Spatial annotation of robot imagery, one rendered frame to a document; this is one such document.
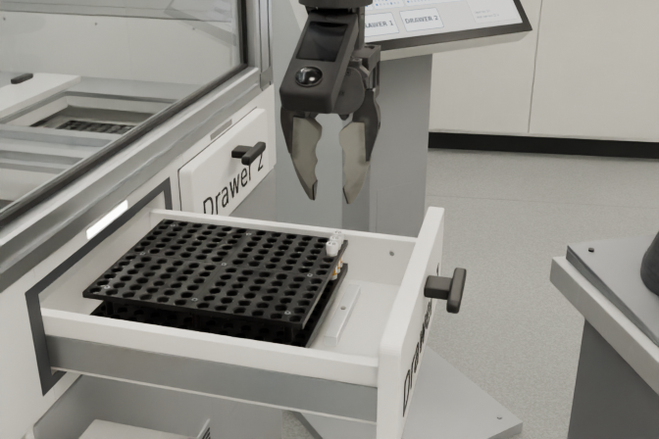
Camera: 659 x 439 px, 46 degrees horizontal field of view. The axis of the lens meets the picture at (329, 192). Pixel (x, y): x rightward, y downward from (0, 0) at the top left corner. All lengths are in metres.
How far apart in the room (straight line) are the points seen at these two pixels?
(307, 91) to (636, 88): 3.22
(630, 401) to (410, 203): 0.83
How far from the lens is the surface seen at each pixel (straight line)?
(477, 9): 1.67
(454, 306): 0.72
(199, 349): 0.71
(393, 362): 0.63
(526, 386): 2.19
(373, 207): 1.72
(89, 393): 0.88
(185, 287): 0.77
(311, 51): 0.69
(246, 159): 1.07
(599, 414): 1.20
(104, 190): 0.84
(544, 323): 2.47
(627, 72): 3.78
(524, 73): 3.71
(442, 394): 2.06
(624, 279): 1.09
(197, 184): 1.00
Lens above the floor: 1.28
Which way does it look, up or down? 23 degrees down
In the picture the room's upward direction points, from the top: straight up
